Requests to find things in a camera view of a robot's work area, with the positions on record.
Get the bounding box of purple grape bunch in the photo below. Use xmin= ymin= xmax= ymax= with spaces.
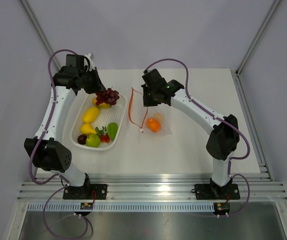
xmin=96 ymin=88 xmax=120 ymax=106

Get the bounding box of yellow peach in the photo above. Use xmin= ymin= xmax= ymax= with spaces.
xmin=153 ymin=112 xmax=164 ymax=123

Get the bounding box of orange green mango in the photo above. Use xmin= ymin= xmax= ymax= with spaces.
xmin=92 ymin=98 xmax=111 ymax=109

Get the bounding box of clear zip top bag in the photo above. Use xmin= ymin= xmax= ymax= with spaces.
xmin=128 ymin=86 xmax=174 ymax=137

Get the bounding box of orange fruit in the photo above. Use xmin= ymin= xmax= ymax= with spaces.
xmin=146 ymin=117 xmax=162 ymax=133

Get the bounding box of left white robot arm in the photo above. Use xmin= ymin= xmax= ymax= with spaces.
xmin=24 ymin=49 xmax=106 ymax=199

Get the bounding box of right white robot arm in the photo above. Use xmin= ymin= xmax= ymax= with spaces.
xmin=141 ymin=69 xmax=240 ymax=198

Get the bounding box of white perforated fruit basket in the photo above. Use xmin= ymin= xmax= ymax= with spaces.
xmin=70 ymin=93 xmax=128 ymax=151

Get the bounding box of yellow pear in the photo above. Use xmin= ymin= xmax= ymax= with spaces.
xmin=80 ymin=123 xmax=97 ymax=136

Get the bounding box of red strawberry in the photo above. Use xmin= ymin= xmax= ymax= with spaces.
xmin=99 ymin=133 xmax=111 ymax=143

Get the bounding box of green apple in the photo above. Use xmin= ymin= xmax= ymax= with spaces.
xmin=85 ymin=134 xmax=101 ymax=148

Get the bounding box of dark purple plum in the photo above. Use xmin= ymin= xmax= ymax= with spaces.
xmin=77 ymin=134 xmax=88 ymax=145

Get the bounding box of left controller board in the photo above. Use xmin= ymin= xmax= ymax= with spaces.
xmin=80 ymin=202 xmax=94 ymax=210

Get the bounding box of controller board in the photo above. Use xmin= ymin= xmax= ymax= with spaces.
xmin=213 ymin=202 xmax=231 ymax=217
xmin=80 ymin=202 xmax=94 ymax=210

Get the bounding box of right controller board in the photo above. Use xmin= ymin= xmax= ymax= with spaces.
xmin=213 ymin=202 xmax=231 ymax=217

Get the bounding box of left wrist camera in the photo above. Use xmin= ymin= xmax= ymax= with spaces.
xmin=84 ymin=53 xmax=95 ymax=71

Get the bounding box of left aluminium frame post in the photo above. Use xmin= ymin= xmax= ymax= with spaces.
xmin=18 ymin=0 xmax=55 ymax=57

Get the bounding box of aluminium frame post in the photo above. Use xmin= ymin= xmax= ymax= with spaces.
xmin=235 ymin=0 xmax=283 ymax=77
xmin=18 ymin=0 xmax=55 ymax=57

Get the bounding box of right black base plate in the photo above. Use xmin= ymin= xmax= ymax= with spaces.
xmin=191 ymin=183 xmax=241 ymax=200

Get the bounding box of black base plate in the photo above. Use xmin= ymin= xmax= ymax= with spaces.
xmin=62 ymin=184 xmax=108 ymax=200
xmin=191 ymin=183 xmax=241 ymax=200

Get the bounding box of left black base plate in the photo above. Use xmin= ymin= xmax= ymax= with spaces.
xmin=62 ymin=184 xmax=108 ymax=200

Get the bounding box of right side aluminium rail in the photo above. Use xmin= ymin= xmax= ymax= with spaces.
xmin=230 ymin=70 xmax=274 ymax=182

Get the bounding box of aluminium rail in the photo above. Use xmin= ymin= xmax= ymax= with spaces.
xmin=230 ymin=70 xmax=274 ymax=182
xmin=17 ymin=173 xmax=287 ymax=202

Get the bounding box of white slotted cable duct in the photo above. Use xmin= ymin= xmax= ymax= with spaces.
xmin=27 ymin=201 xmax=214 ymax=213

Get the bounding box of aluminium front rail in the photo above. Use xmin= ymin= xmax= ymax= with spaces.
xmin=17 ymin=173 xmax=287 ymax=202

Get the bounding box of right aluminium frame post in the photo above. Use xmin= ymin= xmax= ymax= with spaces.
xmin=235 ymin=0 xmax=283 ymax=77

